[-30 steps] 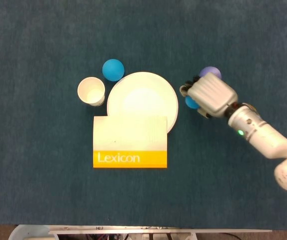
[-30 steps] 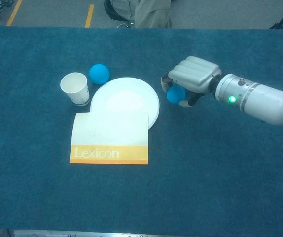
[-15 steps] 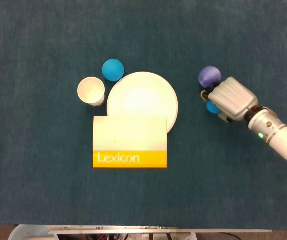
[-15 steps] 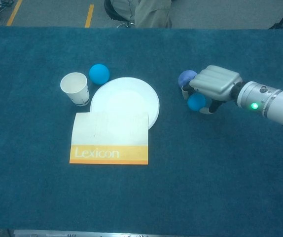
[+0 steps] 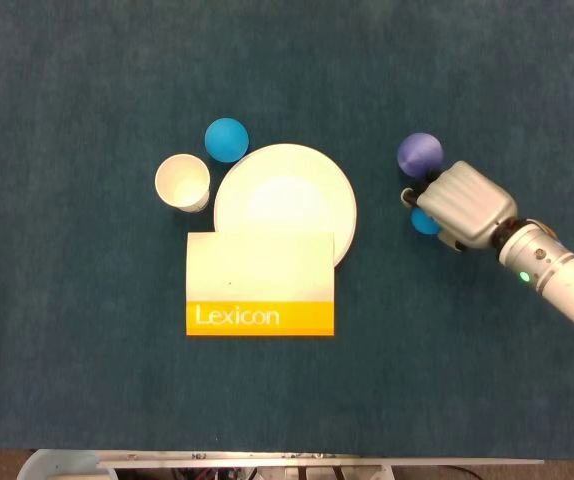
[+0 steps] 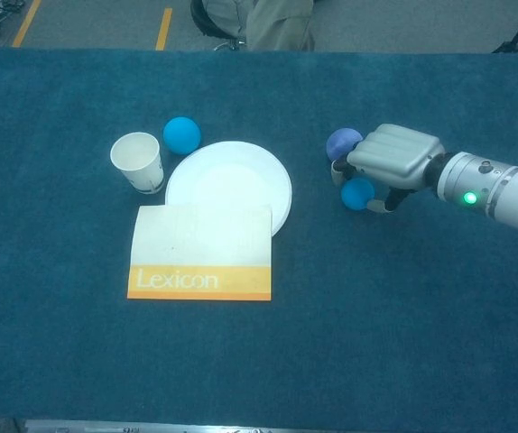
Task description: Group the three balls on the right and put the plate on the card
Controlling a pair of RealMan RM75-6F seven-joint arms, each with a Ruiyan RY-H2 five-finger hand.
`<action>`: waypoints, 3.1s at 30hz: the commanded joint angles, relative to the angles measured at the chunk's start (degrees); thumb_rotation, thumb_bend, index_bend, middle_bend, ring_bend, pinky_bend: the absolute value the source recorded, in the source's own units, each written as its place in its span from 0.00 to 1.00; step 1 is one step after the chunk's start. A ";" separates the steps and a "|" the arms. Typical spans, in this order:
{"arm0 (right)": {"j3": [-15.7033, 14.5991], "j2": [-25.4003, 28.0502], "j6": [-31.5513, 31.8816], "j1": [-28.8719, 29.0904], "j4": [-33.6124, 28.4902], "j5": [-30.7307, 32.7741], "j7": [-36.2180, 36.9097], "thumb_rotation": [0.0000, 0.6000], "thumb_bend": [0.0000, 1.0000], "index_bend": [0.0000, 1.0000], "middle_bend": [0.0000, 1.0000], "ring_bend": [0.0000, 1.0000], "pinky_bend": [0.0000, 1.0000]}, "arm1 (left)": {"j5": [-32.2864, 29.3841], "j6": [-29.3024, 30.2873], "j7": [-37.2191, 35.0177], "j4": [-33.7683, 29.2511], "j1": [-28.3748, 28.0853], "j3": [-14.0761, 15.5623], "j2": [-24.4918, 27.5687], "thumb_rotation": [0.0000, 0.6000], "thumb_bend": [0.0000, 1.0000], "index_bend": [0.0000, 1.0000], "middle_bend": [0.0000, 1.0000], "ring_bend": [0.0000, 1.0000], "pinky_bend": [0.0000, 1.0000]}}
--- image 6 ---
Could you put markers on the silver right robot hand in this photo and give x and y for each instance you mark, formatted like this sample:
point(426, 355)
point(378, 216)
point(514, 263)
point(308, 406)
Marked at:
point(394, 153)

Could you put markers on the small cyan ball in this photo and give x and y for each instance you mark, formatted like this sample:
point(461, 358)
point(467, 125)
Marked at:
point(356, 194)

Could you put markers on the purple blue ball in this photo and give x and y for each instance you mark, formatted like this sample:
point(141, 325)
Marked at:
point(338, 142)

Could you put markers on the white paper plate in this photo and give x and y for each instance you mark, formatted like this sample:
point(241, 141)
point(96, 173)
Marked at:
point(232, 176)

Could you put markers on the large cyan ball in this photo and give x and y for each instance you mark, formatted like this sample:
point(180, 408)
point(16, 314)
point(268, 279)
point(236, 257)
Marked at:
point(181, 135)

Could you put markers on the white orange Lexicon book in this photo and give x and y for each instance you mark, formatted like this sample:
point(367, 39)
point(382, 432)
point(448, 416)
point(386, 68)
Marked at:
point(196, 243)

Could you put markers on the white paper cup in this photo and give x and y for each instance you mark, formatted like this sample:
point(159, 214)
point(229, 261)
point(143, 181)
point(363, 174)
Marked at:
point(135, 155)

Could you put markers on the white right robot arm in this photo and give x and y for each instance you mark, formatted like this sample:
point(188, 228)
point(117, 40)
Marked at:
point(489, 189)

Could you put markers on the teal carpet table cover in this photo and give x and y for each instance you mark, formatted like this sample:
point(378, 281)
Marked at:
point(376, 315)

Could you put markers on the seated person khaki trousers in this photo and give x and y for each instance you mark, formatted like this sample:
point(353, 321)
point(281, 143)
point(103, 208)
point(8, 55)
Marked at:
point(281, 27)

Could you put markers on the black stool chrome base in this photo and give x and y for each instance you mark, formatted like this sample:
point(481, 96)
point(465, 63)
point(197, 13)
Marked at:
point(200, 20)

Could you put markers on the yellow floor tape strip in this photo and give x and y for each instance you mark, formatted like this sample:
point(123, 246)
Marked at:
point(26, 22)

